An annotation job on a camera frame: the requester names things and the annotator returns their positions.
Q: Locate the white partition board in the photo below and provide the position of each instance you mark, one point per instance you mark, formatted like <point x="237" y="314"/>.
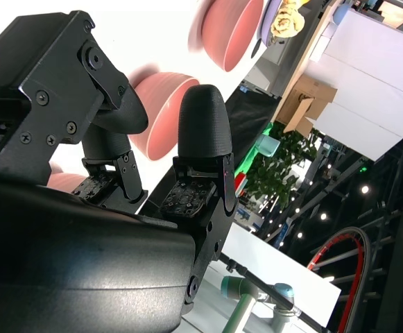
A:
<point x="371" y="86"/>

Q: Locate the white background table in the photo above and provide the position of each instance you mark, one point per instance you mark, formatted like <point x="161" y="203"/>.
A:
<point x="274" y="263"/>

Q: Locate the green leafy plant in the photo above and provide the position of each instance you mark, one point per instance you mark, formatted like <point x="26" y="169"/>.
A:
<point x="277" y="173"/>

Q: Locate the teal and grey robot arm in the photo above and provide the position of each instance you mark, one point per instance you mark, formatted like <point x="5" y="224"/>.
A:
<point x="242" y="305"/>

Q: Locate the black tripod pole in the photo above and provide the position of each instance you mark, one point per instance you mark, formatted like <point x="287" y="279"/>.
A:
<point x="277" y="295"/>

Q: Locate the teal cylinder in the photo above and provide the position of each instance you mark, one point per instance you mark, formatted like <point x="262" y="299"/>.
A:
<point x="267" y="145"/>

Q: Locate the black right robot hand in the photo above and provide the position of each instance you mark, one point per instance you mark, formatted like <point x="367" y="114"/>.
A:
<point x="66" y="270"/>

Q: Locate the yellow food item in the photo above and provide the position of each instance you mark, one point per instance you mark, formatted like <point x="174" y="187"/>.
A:
<point x="286" y="22"/>

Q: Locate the pink plastic bowl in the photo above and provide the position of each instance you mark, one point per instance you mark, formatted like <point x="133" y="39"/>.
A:
<point x="163" y="104"/>
<point x="222" y="34"/>
<point x="62" y="182"/>

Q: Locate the brown cardboard box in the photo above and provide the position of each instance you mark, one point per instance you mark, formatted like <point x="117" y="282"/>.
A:
<point x="301" y="104"/>

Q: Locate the purple bowl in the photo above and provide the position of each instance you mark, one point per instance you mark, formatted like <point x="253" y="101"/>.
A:
<point x="268" y="21"/>

